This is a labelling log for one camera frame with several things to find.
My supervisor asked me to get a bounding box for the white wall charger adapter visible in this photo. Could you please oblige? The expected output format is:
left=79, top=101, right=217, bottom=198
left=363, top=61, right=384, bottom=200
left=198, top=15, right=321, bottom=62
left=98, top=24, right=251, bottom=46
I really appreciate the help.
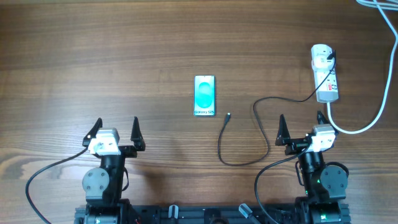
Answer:
left=312, top=54, right=335, bottom=72

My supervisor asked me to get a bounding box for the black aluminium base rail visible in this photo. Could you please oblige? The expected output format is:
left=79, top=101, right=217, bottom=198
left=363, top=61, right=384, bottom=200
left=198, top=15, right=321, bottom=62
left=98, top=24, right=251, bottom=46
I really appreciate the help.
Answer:
left=74, top=203, right=351, bottom=224

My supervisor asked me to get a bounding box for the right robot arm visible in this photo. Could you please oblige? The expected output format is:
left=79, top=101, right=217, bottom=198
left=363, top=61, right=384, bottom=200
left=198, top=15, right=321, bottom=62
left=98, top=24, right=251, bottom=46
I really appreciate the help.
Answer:
left=275, top=111, right=351, bottom=223

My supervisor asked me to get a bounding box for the white power strip cord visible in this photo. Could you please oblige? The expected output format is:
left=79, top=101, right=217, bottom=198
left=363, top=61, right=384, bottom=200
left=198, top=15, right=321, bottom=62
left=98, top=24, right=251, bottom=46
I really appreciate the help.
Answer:
left=326, top=0, right=398, bottom=135

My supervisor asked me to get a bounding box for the white power strip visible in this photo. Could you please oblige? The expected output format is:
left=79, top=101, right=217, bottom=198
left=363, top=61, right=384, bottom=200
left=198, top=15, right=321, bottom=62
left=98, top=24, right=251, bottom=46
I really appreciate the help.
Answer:
left=311, top=44, right=338, bottom=103

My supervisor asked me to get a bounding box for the black USB charging cable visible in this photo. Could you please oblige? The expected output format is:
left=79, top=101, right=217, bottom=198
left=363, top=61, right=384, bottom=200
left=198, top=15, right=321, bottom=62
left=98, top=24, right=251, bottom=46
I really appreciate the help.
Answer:
left=217, top=50, right=337, bottom=167

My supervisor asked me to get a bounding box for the black camera cable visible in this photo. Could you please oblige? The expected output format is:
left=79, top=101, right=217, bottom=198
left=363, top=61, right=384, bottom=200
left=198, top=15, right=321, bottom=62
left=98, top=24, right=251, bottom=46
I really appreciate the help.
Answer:
left=254, top=143, right=313, bottom=224
left=25, top=146, right=90, bottom=224

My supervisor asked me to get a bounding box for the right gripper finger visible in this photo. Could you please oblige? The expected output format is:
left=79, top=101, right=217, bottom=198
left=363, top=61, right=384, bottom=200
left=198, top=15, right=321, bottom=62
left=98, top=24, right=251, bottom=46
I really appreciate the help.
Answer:
left=275, top=114, right=291, bottom=146
left=317, top=111, right=328, bottom=124

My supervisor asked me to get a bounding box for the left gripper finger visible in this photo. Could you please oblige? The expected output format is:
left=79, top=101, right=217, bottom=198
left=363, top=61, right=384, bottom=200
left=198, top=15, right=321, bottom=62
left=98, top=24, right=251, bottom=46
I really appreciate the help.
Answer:
left=131, top=116, right=146, bottom=151
left=82, top=118, right=103, bottom=147

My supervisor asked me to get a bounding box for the left black camera cable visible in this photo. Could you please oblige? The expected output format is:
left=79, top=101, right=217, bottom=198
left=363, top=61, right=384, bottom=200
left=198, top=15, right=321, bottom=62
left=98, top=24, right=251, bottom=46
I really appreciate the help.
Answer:
left=25, top=146, right=90, bottom=224

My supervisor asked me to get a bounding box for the right black camera cable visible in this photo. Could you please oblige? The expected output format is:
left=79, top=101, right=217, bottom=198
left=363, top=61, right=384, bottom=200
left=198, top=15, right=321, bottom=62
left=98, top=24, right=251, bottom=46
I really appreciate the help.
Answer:
left=254, top=143, right=313, bottom=224

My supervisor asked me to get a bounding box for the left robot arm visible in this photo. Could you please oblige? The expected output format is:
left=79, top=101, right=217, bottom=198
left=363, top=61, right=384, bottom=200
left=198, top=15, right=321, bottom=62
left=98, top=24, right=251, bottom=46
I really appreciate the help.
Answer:
left=74, top=118, right=146, bottom=224

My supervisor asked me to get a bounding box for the teal screen Galaxy smartphone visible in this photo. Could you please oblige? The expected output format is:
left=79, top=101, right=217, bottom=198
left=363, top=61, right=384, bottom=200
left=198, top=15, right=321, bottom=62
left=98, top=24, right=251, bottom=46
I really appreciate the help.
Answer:
left=193, top=75, right=216, bottom=116

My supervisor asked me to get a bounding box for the white cables top corner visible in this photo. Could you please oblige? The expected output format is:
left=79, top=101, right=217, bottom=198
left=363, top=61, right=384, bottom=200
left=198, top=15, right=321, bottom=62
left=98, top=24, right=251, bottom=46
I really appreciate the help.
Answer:
left=355, top=0, right=398, bottom=12

